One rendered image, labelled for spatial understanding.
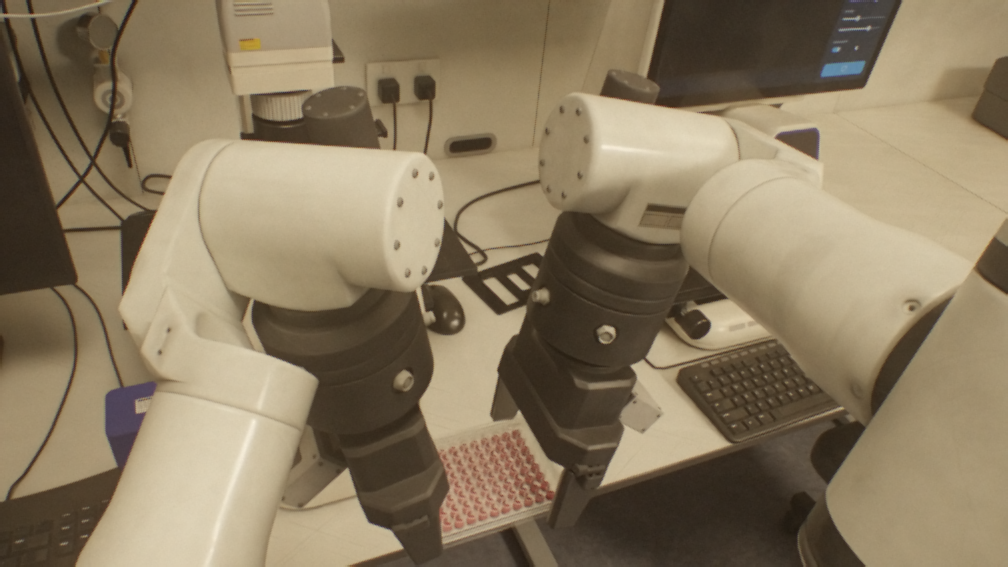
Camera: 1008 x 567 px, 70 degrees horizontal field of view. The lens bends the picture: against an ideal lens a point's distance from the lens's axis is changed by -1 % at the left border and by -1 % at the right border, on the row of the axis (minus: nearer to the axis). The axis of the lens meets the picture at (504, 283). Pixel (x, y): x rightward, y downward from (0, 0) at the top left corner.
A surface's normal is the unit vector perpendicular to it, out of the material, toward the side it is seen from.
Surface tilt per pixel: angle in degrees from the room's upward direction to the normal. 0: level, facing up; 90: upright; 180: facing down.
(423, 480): 12
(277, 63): 90
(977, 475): 71
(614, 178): 85
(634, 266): 41
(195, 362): 34
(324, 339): 50
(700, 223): 78
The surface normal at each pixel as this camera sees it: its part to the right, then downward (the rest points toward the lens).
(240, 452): 0.58, -0.16
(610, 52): -0.92, 0.18
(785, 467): 0.08, -0.80
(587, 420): 0.39, 0.58
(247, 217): -0.31, 0.20
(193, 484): 0.29, -0.28
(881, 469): -0.94, -0.29
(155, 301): -0.22, -0.40
